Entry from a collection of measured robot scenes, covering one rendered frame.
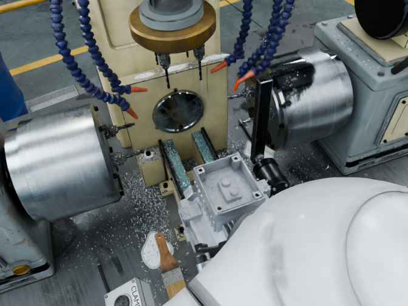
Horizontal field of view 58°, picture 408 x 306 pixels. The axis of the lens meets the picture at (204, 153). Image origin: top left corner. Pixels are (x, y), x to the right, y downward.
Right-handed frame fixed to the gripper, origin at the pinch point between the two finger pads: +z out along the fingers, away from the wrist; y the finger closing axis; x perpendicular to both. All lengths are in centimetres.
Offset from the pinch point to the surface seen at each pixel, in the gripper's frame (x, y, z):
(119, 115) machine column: -42, 10, 53
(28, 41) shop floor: -195, 64, 253
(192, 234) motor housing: -2.6, 2.7, 19.4
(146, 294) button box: 4.6, 14.5, 13.7
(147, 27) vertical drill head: -43.6, 0.0, 9.6
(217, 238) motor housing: -0.6, -1.0, 14.4
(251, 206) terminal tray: -4.2, -8.3, 10.0
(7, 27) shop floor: -223, 81, 270
